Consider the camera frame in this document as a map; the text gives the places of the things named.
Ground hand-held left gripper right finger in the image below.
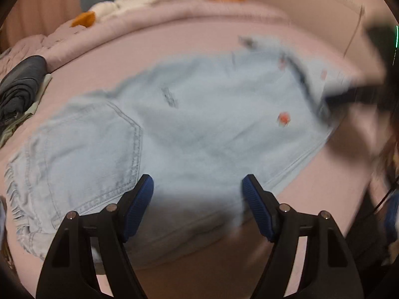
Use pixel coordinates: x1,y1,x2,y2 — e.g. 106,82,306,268
242,174,364,299

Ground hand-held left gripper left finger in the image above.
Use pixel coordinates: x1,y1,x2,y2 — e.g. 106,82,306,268
36,174,154,299

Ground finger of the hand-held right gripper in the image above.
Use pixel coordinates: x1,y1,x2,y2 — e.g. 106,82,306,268
322,85,385,105

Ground light blue denim pants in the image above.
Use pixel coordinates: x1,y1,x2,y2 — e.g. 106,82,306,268
4,36,359,262

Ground pink bed sheet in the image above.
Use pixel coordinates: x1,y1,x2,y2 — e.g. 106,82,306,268
0,12,387,299

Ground light green cloth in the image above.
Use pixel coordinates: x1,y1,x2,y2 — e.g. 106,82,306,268
0,73,52,148

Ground dark grey folded clothes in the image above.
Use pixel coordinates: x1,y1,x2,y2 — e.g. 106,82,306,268
0,55,48,126

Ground pink quilted comforter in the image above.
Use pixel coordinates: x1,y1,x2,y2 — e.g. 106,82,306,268
0,0,290,73

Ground pink curtain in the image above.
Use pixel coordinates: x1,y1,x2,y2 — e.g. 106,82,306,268
6,0,82,49

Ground white power cable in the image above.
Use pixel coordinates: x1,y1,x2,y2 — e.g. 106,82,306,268
342,6,366,57

